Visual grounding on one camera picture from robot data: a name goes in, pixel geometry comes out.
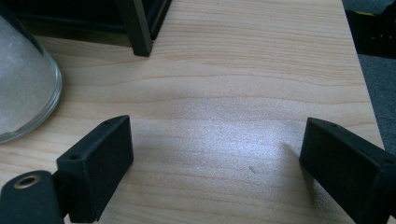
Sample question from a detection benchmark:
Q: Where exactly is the black metal shelf rack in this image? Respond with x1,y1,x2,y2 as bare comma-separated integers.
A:
0,0,173,58

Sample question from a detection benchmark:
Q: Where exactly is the frosted jar with white lid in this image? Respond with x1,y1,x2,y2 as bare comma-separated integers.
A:
0,13,63,145

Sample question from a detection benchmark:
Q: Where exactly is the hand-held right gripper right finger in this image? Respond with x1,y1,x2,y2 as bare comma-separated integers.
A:
299,117,396,224

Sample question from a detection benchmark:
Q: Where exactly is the black base with yellow stripes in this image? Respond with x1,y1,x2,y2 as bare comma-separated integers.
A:
345,0,396,60

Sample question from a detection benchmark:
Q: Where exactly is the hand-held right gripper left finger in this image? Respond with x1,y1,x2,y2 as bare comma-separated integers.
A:
52,115,134,224

